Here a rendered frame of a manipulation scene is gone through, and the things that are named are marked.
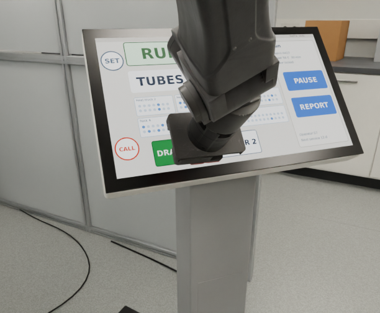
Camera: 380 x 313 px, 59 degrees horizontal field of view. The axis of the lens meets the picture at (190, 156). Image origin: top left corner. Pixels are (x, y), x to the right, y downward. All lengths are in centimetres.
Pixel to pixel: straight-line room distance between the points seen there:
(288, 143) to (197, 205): 23
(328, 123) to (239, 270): 42
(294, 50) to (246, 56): 54
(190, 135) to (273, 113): 28
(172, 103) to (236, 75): 36
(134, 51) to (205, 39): 44
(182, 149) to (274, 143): 26
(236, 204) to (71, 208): 156
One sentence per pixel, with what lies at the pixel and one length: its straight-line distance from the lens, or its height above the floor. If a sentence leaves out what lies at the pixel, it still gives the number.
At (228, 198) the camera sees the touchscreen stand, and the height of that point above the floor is 84.
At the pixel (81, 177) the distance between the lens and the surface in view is 201.
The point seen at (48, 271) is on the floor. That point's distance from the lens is 198.
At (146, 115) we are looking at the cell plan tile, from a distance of 60.
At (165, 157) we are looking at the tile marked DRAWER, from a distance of 57.
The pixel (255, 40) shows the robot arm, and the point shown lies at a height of 120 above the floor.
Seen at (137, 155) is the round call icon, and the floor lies 100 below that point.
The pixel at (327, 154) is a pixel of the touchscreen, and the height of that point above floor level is 97.
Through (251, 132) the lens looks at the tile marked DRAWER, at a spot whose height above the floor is 102.
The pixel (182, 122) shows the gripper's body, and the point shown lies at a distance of 45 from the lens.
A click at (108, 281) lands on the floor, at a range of 183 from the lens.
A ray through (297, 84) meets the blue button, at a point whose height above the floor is 109.
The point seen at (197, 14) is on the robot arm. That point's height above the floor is 122.
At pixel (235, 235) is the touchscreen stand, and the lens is 83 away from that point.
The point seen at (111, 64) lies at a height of 114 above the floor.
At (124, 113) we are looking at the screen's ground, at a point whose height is 106.
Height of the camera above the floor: 122
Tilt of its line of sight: 23 degrees down
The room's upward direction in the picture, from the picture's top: straight up
